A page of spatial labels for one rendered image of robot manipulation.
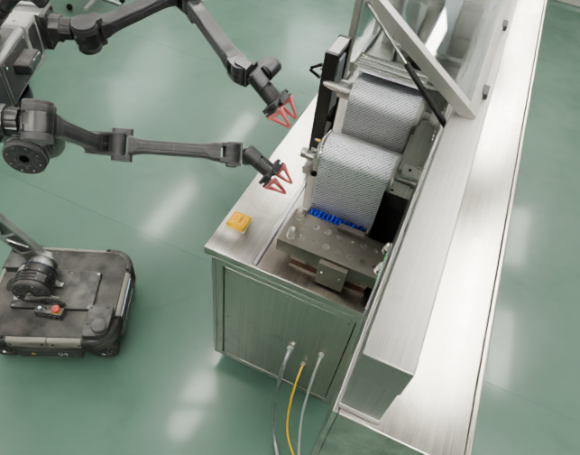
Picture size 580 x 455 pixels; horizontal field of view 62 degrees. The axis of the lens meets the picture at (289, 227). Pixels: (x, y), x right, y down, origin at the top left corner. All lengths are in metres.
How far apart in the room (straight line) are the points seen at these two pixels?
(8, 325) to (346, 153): 1.72
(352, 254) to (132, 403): 1.34
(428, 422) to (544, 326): 2.26
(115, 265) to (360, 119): 1.47
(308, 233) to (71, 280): 1.33
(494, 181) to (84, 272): 1.93
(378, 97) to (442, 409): 1.08
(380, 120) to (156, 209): 1.80
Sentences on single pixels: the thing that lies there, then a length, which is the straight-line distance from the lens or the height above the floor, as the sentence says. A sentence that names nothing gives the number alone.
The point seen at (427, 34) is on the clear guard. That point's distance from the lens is 1.28.
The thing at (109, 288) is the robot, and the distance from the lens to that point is 2.53.
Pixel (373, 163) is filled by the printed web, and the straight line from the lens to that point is 1.58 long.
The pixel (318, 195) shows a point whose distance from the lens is 1.71.
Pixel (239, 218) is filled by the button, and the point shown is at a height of 0.92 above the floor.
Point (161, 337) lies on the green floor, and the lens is 2.62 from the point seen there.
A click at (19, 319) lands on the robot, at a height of 0.24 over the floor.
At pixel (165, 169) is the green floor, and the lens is 3.41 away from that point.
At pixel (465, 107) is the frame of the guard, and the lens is 1.23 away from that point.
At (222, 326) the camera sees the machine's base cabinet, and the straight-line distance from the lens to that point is 2.20.
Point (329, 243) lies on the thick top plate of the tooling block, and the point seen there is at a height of 1.03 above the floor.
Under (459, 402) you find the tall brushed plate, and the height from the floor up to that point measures 1.44.
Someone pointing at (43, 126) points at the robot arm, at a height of 1.47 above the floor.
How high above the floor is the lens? 2.30
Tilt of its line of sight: 49 degrees down
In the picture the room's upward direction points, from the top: 9 degrees clockwise
